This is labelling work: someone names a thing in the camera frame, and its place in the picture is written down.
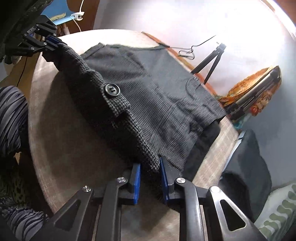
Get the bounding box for grey houndstooth shorts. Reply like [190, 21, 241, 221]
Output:
[43, 44, 226, 180]

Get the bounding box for folded dark clothes stack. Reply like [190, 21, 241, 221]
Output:
[182, 120, 273, 223]

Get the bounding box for green patterned pillow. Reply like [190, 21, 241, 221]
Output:
[254, 183, 295, 240]

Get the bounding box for beige plaid bed cover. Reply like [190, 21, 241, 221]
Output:
[29, 29, 238, 240]

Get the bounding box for striped grey legging leg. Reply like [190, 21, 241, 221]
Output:
[1, 86, 49, 240]

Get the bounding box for folded metal stand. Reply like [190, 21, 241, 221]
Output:
[225, 67, 282, 121]

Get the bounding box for orange patterned cloth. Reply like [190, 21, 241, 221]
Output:
[218, 66, 282, 117]

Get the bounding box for black tripod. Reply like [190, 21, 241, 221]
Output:
[190, 42, 227, 85]

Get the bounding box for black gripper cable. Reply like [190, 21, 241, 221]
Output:
[14, 55, 28, 88]

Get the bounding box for white cable with clip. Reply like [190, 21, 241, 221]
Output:
[69, 0, 86, 33]

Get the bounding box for black ring light cable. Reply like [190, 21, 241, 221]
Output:
[158, 34, 217, 60]

